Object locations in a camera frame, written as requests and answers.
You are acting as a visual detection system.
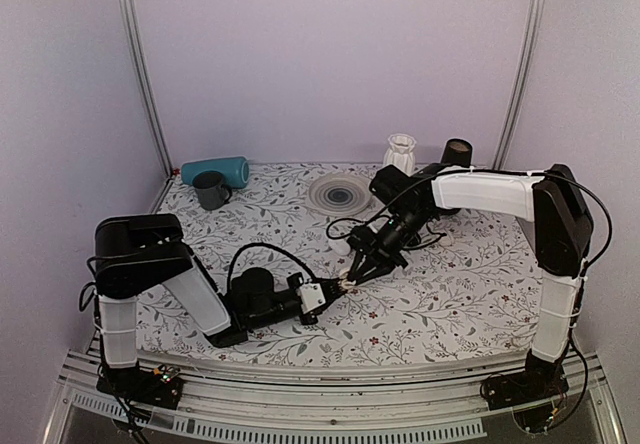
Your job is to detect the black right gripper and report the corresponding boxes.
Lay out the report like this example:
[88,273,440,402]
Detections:
[348,206,433,285]

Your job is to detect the beige earbud charging case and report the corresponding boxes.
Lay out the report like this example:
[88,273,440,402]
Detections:
[339,273,354,289]

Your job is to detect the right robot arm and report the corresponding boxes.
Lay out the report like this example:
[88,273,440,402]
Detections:
[340,164,593,410]

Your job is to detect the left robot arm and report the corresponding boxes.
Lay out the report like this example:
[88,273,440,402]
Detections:
[79,214,346,409]

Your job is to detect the white oval earbud case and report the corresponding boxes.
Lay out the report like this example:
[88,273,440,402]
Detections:
[330,240,351,256]

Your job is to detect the spiral patterned plate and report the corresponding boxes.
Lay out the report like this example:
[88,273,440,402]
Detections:
[306,173,372,217]

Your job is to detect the floral patterned table mat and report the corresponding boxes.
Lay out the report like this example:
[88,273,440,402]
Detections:
[137,164,569,368]

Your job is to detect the white ribbed vase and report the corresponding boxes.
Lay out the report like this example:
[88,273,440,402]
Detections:
[383,133,417,175]

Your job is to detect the black cylindrical cup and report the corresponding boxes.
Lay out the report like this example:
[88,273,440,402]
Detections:
[440,138,473,167]

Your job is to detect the teal cylindrical speaker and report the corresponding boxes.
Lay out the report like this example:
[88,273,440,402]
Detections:
[180,156,250,189]

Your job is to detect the dark grey mug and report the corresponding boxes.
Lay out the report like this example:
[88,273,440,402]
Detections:
[192,171,232,211]

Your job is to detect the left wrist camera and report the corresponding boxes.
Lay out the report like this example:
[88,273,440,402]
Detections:
[287,273,326,314]

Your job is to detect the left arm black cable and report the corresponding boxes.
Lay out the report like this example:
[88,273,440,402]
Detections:
[227,243,316,305]

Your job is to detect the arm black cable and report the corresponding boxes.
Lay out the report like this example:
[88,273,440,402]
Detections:
[227,243,316,305]
[325,173,614,270]

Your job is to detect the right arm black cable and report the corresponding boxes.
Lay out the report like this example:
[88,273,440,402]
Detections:
[325,173,614,270]

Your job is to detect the front aluminium rail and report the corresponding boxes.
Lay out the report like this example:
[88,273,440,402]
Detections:
[44,348,626,444]

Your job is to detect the right aluminium frame post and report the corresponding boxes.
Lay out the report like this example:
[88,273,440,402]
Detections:
[491,0,545,170]

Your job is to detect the aluminium frame post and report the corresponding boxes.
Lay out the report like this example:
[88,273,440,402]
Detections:
[118,0,173,177]
[491,0,545,170]

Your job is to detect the left aluminium frame post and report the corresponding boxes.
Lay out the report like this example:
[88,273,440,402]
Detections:
[118,0,173,177]

